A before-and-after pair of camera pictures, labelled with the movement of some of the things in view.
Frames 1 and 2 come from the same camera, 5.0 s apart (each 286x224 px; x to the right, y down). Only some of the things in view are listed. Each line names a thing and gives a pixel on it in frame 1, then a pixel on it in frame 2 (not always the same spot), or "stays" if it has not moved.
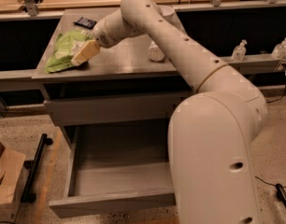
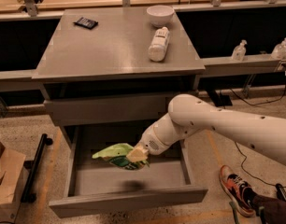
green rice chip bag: (66, 45) -> (117, 155)
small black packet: (85, 21) stays
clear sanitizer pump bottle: (239, 51) stays
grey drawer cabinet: (123, 97) stays
